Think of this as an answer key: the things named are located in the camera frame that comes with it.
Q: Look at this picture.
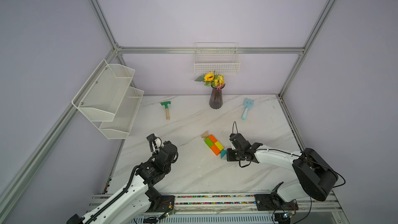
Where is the teal block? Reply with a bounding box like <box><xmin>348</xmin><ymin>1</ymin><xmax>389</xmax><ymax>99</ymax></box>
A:
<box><xmin>220</xmin><ymin>150</ymin><xmax>227</xmax><ymax>159</ymax></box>

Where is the tan wooden triangle block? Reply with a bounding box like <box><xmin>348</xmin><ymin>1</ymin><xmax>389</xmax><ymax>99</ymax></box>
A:
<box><xmin>201</xmin><ymin>131</ymin><xmax>209</xmax><ymax>139</ymax></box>

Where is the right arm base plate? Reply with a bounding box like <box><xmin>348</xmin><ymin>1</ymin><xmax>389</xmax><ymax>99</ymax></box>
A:
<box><xmin>255</xmin><ymin>182</ymin><xmax>299</xmax><ymax>211</ymax></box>

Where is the white two-tier mesh shelf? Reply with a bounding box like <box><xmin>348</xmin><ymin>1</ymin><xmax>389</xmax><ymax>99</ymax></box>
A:
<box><xmin>72</xmin><ymin>60</ymin><xmax>144</xmax><ymax>140</ymax></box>

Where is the orange block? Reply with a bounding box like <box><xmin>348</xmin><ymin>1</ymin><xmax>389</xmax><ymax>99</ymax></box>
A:
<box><xmin>208</xmin><ymin>135</ymin><xmax>218</xmax><ymax>143</ymax></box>
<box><xmin>210</xmin><ymin>144</ymin><xmax>221</xmax><ymax>156</ymax></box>

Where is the green toy rake wooden handle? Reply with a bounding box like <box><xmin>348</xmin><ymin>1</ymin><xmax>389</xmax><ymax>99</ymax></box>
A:
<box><xmin>161</xmin><ymin>101</ymin><xmax>171</xmax><ymax>120</ymax></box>

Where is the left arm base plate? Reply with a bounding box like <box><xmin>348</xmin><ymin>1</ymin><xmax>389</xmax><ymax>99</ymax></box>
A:
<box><xmin>145</xmin><ymin>187</ymin><xmax>176</xmax><ymax>213</ymax></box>

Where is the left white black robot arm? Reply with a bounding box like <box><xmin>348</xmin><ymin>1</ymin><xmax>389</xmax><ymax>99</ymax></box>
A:
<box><xmin>67</xmin><ymin>134</ymin><xmax>178</xmax><ymax>224</ymax></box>

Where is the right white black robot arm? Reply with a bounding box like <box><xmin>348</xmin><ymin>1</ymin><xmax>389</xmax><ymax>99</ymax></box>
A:
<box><xmin>227</xmin><ymin>133</ymin><xmax>339</xmax><ymax>204</ymax></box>

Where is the light blue toy fork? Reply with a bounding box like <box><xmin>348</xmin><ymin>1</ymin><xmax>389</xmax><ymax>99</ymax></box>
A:
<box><xmin>241</xmin><ymin>98</ymin><xmax>255</xmax><ymax>120</ymax></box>

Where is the white wire wall basket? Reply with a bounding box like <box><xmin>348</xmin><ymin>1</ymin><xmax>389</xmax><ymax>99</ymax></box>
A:
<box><xmin>194</xmin><ymin>42</ymin><xmax>240</xmax><ymax>76</ymax></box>

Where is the aluminium front rail frame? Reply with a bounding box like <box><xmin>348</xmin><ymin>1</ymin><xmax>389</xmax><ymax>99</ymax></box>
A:
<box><xmin>87</xmin><ymin>193</ymin><xmax>349</xmax><ymax>224</ymax></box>

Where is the green rectangular block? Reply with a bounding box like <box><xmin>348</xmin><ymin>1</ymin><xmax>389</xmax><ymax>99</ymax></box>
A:
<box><xmin>204</xmin><ymin>138</ymin><xmax>214</xmax><ymax>148</ymax></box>

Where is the yellow artificial flower bouquet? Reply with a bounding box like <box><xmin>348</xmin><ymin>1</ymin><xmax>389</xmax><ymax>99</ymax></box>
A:
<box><xmin>194</xmin><ymin>72</ymin><xmax>226</xmax><ymax>90</ymax></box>

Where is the dark ribbed glass vase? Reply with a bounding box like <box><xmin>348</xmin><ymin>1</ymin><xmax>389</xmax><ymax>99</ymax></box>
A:
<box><xmin>209</xmin><ymin>85</ymin><xmax>225</xmax><ymax>110</ymax></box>

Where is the yellow rectangular block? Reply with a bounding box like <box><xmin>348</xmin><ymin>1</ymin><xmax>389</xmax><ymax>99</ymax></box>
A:
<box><xmin>214</xmin><ymin>141</ymin><xmax>224</xmax><ymax>151</ymax></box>

